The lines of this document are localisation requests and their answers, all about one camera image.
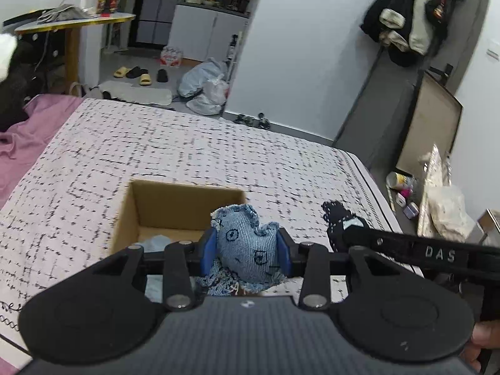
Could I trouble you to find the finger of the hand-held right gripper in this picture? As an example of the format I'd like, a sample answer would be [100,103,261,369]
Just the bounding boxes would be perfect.
[339,219,500,281]

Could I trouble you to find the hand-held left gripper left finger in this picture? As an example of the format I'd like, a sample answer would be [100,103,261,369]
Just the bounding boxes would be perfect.
[88,228,218,314]

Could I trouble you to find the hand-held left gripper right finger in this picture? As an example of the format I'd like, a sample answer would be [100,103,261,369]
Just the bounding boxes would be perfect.
[274,228,421,312]

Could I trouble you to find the blue denim octopus toy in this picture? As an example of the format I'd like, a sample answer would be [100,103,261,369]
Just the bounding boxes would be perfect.
[194,203,293,297]

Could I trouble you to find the grey-blue fluffy plush toy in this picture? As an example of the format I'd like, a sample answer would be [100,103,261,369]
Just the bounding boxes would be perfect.
[137,233,169,304]

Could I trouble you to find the brown cardboard box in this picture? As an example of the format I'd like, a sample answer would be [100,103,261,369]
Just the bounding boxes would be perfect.
[109,178,248,304]

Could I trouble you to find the black dotted cloth pouch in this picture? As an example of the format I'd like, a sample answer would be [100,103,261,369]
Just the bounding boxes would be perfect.
[321,199,370,253]

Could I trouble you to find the person's right hand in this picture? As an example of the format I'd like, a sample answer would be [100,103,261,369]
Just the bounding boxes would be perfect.
[462,319,500,374]

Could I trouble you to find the shiny silver gift bag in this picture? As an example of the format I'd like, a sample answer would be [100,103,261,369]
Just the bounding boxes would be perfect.
[416,144,454,238]

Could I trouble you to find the small containers on floor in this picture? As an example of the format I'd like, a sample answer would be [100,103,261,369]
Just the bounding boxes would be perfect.
[386,171,416,192]

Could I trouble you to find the black white patterned bedsheet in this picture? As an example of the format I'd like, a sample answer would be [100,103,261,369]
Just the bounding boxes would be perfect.
[0,97,424,372]

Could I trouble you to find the framed brown board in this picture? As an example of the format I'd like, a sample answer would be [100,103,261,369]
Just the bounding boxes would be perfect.
[396,69,464,181]

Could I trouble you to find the black items on floor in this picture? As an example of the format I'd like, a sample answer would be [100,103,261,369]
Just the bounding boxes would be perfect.
[233,112,272,131]

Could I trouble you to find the white plastic bag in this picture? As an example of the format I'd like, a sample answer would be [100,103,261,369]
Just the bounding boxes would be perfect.
[186,80,230,116]

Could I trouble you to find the beige floor mat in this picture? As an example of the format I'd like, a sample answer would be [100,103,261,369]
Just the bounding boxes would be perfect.
[97,80,173,106]

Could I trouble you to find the grey plastic bag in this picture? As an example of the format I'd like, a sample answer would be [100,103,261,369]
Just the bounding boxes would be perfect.
[177,57,229,101]

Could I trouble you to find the pack of water bottles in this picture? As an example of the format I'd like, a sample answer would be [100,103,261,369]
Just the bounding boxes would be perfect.
[159,45,184,67]

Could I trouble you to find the pink duvet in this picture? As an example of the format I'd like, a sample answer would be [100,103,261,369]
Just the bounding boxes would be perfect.
[0,94,85,208]

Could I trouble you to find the white cabinet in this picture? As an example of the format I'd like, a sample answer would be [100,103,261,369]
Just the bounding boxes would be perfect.
[167,3,251,64]

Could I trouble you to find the hanging clothes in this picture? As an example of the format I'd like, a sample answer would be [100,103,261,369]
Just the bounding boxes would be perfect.
[359,0,474,68]

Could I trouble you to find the dark glass door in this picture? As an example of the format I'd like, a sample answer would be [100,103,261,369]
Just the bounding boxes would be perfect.
[128,0,189,48]

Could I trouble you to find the black and white plush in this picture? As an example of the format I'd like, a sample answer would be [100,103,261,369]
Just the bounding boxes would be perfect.
[0,33,40,132]

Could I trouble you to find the yellow-edged side table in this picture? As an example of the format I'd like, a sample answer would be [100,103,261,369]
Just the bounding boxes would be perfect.
[14,12,137,91]

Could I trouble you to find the black door handle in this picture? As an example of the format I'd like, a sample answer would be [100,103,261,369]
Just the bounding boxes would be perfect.
[427,63,454,85]

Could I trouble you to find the grey cloth with cables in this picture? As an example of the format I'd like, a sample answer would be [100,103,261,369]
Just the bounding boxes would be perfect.
[37,3,93,23]

